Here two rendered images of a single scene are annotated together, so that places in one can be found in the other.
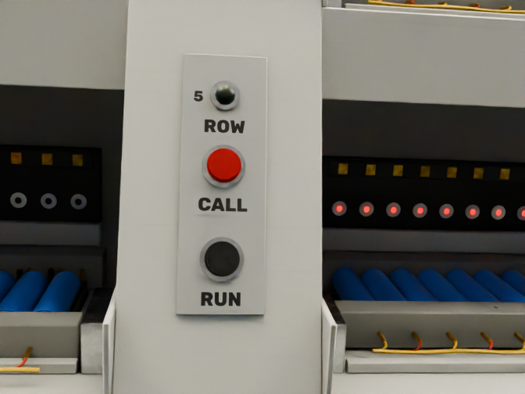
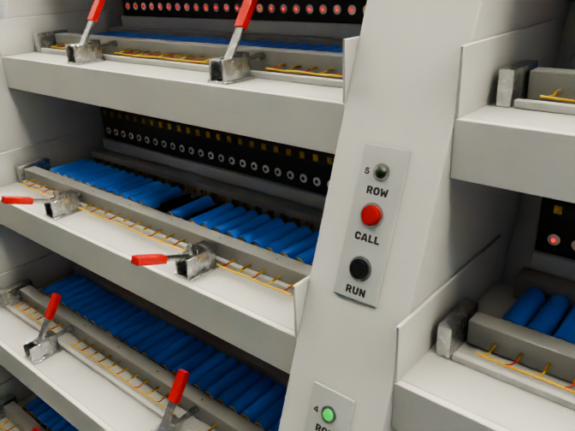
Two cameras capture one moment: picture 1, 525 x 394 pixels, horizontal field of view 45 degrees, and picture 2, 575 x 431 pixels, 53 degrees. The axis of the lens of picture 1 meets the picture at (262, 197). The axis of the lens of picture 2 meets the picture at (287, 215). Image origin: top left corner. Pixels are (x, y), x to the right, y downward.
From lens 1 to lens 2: 0.27 m
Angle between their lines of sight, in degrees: 46
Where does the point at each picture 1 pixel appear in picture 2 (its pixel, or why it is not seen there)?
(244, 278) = (369, 283)
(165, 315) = (329, 290)
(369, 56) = (487, 155)
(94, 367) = not seen: hidden behind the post
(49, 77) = (310, 144)
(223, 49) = (388, 142)
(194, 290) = (343, 281)
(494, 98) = not seen: outside the picture
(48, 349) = not seen: hidden behind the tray
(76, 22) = (321, 116)
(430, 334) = (535, 359)
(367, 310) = (489, 326)
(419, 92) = (524, 185)
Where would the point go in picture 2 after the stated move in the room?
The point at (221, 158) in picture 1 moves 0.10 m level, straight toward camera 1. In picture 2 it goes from (368, 211) to (283, 205)
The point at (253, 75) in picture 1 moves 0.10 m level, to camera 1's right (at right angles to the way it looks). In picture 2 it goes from (400, 162) to (530, 187)
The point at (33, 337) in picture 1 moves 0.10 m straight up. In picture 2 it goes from (297, 277) to (317, 174)
